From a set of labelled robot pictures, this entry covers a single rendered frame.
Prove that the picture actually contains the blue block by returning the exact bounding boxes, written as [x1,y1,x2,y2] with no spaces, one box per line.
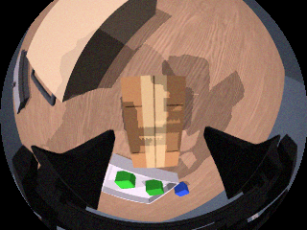
[174,182,189,196]

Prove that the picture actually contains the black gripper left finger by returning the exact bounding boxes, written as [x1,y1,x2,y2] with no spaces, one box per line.
[31,129,115,210]

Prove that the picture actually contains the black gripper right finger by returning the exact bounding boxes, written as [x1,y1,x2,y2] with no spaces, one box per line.
[203,126,280,199]

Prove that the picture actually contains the green block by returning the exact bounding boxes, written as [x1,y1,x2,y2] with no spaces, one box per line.
[146,179,164,196]
[114,171,136,189]

